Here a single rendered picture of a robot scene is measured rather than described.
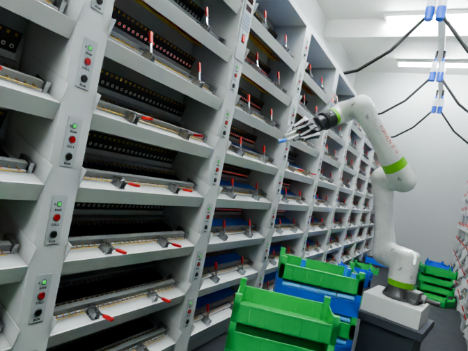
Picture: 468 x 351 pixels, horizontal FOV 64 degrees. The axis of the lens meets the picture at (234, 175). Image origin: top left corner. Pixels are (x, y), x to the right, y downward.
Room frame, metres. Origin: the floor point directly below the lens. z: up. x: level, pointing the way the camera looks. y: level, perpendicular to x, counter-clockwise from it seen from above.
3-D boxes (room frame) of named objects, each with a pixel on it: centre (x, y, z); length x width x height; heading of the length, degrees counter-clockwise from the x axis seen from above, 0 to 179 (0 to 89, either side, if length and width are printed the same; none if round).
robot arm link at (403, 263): (1.91, -0.93, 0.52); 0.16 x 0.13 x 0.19; 13
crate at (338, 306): (1.45, -0.39, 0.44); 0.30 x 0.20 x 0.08; 84
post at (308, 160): (2.82, -0.51, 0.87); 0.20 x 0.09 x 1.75; 61
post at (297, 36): (2.21, -0.18, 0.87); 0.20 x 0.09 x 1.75; 61
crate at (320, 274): (1.45, -0.39, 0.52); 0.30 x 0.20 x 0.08; 84
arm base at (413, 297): (1.86, -0.97, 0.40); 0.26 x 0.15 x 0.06; 46
